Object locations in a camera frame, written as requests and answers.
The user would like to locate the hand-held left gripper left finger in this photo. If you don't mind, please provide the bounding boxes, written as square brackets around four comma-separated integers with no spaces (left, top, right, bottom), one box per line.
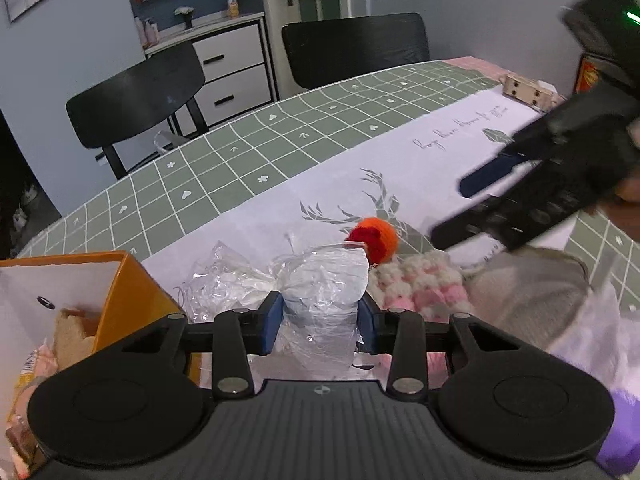
[120,290,286,397]

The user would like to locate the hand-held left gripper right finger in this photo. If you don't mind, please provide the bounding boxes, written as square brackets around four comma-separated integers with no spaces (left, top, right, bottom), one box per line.
[356,292,518,395]

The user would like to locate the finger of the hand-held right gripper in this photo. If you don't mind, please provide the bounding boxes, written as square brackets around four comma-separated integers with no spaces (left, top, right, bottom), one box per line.
[457,119,567,199]
[430,180,582,253]

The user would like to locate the clear plastic bag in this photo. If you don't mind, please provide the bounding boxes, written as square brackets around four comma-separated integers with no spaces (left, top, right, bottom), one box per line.
[270,245,371,381]
[172,240,281,323]

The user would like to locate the orange storage box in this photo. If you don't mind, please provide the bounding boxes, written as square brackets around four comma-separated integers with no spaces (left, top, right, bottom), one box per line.
[0,251,203,391]

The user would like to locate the orange packet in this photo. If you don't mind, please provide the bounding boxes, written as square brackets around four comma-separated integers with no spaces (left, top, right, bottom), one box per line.
[577,55,608,96]

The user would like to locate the crumpled clear plastic bag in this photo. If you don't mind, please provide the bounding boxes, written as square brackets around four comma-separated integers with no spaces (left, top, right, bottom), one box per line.
[172,240,281,323]

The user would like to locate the pink white knitted hat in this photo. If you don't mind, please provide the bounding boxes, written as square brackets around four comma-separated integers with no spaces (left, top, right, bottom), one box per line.
[372,250,473,321]

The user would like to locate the beige wooden box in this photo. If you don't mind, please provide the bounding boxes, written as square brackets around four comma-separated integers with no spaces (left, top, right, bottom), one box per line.
[501,72,558,111]

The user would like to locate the red orange pompom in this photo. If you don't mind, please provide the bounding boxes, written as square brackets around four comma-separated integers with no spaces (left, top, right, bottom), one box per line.
[346,217,401,265]

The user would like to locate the grey white plush cloth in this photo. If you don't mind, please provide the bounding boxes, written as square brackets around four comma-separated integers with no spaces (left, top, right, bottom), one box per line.
[467,247,640,401]

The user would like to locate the black wooden chair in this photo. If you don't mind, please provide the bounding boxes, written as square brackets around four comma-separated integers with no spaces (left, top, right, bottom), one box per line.
[66,40,208,181]
[281,12,431,91]

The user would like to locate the white drawer cabinet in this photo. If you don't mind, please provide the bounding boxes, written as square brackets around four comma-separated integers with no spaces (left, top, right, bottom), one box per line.
[145,12,278,128]

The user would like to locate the purple cloth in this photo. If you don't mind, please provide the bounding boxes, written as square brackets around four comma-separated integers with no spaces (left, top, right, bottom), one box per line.
[597,387,640,478]

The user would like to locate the white door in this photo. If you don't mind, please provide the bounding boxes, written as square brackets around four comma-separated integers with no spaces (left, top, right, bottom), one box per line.
[257,0,353,103]

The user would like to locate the pink bottle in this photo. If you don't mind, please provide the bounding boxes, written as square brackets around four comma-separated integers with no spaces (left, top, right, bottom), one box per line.
[134,16,160,47]

